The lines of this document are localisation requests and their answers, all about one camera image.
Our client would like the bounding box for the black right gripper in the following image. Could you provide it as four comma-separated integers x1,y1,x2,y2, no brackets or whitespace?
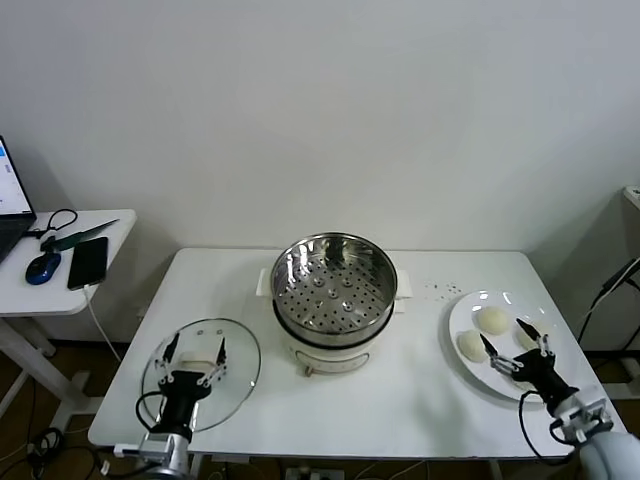
478,318,575,407

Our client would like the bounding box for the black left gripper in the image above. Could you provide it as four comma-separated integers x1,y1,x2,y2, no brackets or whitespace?
155,333,230,435

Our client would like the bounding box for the round glass pot lid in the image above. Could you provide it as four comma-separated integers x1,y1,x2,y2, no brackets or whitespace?
141,317,263,434

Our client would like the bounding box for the stainless steel steamer basket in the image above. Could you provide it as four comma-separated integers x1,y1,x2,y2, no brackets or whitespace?
256,230,415,351

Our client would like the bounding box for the large white plate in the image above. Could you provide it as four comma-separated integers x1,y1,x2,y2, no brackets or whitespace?
448,289,579,403

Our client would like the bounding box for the cream electric cooking pot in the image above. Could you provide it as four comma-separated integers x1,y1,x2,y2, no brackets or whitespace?
272,297,409,379

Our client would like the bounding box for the black smartphone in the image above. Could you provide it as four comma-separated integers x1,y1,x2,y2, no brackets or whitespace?
67,236,110,291

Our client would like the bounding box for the white side table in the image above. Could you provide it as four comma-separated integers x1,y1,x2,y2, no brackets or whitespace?
0,208,137,431

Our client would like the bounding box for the dark green sheathed knife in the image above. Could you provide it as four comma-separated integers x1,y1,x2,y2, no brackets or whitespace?
39,217,121,253

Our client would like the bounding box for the white power strip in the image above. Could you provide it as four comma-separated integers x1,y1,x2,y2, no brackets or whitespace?
284,464,346,480

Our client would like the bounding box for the blue computer mouse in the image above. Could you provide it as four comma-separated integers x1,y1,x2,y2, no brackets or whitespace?
24,251,62,286

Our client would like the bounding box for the white side desk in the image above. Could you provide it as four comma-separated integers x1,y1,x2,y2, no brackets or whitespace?
604,184,640,401

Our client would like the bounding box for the black laptop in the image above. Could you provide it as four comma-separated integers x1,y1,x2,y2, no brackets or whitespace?
0,134,39,264

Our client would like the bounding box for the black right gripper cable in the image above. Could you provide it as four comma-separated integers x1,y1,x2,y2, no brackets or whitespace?
518,391,589,460

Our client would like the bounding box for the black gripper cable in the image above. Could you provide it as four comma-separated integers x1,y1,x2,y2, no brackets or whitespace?
113,392,169,459
518,391,589,460

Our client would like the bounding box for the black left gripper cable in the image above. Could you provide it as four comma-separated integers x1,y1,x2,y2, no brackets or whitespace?
113,392,169,459

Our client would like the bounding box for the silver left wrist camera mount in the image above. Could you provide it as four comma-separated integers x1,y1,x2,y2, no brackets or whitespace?
139,432,195,469

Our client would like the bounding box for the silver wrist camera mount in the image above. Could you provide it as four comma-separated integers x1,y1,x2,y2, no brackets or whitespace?
139,432,195,469
549,397,615,446

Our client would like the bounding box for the white charging cable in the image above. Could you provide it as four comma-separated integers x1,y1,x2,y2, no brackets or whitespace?
83,283,122,362

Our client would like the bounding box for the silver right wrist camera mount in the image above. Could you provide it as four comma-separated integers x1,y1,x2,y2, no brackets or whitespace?
549,397,615,446

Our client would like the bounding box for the black power adapter cable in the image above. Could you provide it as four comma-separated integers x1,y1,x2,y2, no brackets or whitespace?
578,257,640,344

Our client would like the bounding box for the black floor cable bundle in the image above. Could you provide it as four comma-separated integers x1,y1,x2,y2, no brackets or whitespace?
27,424,101,480

